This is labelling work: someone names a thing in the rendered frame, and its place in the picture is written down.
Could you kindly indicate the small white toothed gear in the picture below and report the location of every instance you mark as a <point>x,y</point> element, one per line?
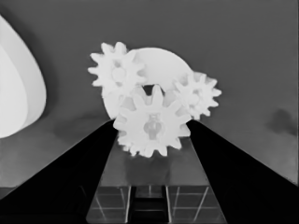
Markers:
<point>204,93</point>

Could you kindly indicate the white round carrier with pins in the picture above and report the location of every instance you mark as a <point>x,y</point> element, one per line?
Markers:
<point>163,67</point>

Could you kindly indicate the large thick white disc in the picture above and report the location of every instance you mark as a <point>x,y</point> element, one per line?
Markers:
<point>15,93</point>

